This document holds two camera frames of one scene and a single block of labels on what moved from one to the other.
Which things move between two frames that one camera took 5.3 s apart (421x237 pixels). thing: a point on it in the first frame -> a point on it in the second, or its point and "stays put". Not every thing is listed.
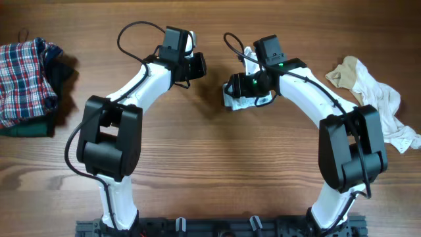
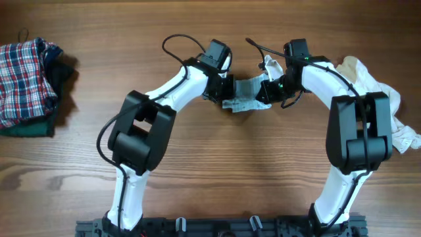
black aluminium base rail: (220, 228) stays put
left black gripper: (200, 66) -> (229, 92)
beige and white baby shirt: (350, 74) stays put
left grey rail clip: (181, 224) stays put
